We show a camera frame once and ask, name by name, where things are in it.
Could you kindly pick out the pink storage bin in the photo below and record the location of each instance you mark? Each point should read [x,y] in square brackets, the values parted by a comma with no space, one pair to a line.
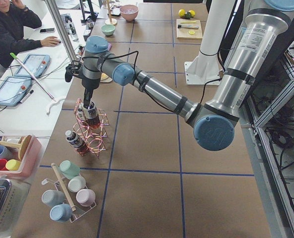
[19,160]

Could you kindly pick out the yellow lemon right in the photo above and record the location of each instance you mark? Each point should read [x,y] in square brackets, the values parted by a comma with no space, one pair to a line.
[192,12]

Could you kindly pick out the blue teach pendant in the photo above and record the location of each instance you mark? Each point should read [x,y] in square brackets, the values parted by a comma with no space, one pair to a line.
[13,89]
[37,63]

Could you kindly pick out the copper wire bottle rack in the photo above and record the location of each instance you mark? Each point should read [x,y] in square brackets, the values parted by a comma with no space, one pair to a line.
[94,138]

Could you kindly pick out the upper blue teach pendant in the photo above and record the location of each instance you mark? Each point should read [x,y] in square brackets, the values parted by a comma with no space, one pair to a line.
[37,63]

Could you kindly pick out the tea bottle right rack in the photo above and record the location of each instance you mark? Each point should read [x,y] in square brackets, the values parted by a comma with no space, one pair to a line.
[77,143]

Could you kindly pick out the pink bowl of ice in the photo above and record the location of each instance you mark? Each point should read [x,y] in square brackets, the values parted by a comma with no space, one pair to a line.
[129,12]

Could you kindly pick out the steel muddler black tip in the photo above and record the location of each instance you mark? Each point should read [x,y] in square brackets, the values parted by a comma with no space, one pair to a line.
[187,26]

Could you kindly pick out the green lime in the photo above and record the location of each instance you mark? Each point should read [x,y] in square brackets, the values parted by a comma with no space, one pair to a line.
[187,15]

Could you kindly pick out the aluminium frame column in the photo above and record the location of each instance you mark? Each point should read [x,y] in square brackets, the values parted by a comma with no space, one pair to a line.
[52,8]

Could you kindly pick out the silver toaster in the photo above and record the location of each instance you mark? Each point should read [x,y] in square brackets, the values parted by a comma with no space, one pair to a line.
[13,193]

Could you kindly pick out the cream bunny serving tray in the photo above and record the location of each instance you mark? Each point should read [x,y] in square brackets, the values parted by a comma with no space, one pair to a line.
[105,78]

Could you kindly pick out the lower blue teach pendant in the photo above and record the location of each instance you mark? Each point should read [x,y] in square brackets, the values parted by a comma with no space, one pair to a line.
[13,89]

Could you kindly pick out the yellow lemon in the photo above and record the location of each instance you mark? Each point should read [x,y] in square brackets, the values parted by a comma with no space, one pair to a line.
[192,12]
[181,12]

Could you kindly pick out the white mug rack wooden handle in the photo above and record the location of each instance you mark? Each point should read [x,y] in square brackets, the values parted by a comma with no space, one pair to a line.
[60,183]

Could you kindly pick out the white mug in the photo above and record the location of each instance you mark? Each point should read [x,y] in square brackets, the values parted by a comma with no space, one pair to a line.
[76,184]

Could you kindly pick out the smartphone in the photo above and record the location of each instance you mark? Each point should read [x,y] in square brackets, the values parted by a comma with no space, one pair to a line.
[47,30]

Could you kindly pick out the tea bottle back rack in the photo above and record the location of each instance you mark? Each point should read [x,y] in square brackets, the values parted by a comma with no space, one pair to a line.
[81,114]

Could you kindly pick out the pink mug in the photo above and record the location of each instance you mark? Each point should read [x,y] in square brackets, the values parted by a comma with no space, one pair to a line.
[85,197]

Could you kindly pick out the wooden mug tree stand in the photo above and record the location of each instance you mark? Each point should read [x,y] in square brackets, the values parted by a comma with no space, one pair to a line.
[110,20]

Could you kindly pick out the mint green bowl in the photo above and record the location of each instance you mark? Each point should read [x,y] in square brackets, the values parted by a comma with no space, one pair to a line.
[108,29]

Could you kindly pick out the grey blue mug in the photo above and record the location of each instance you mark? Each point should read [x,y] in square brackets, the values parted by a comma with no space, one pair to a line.
[52,197]

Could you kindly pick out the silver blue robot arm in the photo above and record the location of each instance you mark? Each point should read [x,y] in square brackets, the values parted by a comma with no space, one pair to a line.
[214,121]

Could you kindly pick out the bamboo cutting board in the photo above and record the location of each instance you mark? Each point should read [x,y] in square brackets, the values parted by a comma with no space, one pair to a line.
[188,29]

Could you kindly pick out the tea bottle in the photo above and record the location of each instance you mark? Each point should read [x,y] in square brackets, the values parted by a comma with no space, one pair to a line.
[91,115]

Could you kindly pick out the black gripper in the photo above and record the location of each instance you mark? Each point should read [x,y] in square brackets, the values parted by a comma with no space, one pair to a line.
[89,88]

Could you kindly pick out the person in black sweater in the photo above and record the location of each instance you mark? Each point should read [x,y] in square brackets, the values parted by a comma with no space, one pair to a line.
[14,16]

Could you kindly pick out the grabber stick green tip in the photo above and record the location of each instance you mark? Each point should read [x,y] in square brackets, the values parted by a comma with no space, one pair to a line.
[32,76]

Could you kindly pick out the mint green mug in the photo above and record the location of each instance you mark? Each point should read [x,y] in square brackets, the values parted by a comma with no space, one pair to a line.
[69,169]

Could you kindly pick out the tea bottle rack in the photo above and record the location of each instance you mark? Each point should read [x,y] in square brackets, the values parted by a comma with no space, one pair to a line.
[77,143]
[81,114]

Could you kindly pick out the yellow lemon left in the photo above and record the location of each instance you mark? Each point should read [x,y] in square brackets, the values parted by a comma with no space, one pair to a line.
[181,12]

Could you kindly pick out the light blue mug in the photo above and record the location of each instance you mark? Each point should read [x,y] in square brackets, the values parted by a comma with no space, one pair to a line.
[61,213]

